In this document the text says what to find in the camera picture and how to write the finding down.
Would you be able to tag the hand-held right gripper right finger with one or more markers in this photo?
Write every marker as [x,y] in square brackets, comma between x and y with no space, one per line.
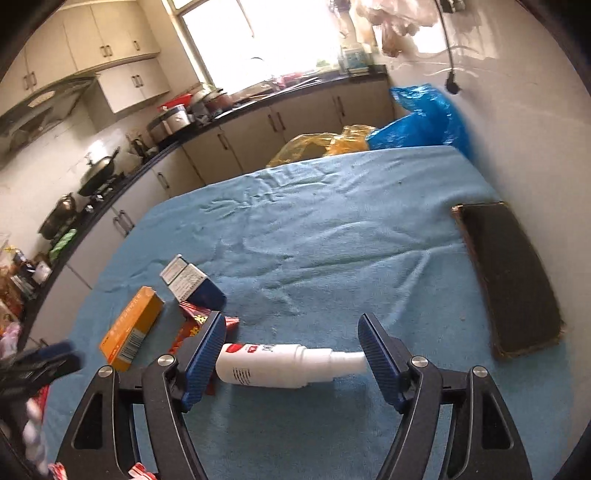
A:
[378,360]

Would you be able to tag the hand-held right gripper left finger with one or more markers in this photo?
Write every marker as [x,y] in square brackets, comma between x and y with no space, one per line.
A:
[203,360]

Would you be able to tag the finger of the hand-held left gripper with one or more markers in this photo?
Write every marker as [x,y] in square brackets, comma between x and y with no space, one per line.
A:
[57,355]

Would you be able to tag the white spray bottle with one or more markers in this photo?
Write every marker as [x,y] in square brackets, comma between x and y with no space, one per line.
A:
[268,367]

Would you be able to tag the long orange carton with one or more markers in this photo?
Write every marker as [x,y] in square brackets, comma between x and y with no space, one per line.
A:
[131,327]

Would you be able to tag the dark red snack packet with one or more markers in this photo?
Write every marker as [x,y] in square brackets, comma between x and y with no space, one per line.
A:
[189,332]

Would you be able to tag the small white blue box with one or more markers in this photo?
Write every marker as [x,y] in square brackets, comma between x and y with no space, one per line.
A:
[203,290]

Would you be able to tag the small white container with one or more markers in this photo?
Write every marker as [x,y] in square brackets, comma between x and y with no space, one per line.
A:
[41,272]

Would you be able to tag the green cloth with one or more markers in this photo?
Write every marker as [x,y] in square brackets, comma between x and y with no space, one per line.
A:
[62,244]

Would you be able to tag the red white printed cloth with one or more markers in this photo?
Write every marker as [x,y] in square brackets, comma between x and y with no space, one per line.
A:
[138,471]

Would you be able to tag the black frying pan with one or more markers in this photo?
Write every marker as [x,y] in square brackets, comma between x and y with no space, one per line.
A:
[57,217]

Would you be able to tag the blue tablecloth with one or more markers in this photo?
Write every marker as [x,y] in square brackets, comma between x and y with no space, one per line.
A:
[323,230]

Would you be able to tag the black rectangular pad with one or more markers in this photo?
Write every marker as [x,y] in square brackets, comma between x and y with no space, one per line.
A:
[508,277]

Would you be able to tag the gas stove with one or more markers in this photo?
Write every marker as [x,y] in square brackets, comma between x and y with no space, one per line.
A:
[104,196]

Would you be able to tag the wok with metal lid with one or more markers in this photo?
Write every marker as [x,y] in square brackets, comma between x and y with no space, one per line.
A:
[99,173]

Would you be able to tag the yellow plastic bag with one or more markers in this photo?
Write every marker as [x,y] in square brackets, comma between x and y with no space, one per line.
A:
[314,145]

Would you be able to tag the grey base cabinets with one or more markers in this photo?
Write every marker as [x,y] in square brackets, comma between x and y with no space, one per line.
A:
[240,138]

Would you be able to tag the silver rice cooker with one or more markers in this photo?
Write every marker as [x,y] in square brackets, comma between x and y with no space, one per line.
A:
[173,122]

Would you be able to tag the blue plastic bag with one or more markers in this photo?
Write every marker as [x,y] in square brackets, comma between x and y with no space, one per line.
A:
[415,120]

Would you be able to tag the range hood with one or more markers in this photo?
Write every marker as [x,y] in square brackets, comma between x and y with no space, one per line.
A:
[41,110]

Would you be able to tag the dark cooking pot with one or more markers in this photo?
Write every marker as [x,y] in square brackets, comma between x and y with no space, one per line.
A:
[217,104]

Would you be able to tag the red lid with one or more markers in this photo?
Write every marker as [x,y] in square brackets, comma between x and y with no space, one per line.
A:
[178,100]

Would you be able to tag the black kitchen countertop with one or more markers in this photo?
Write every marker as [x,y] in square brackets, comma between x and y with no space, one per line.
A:
[323,84]

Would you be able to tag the clear plastic container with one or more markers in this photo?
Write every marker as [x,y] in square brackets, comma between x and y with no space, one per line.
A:
[353,57]

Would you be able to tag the hanging plastic bags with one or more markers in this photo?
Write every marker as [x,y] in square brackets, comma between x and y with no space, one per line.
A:
[392,27]

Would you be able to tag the cream wall cabinets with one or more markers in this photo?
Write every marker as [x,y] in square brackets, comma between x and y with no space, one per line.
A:
[92,32]

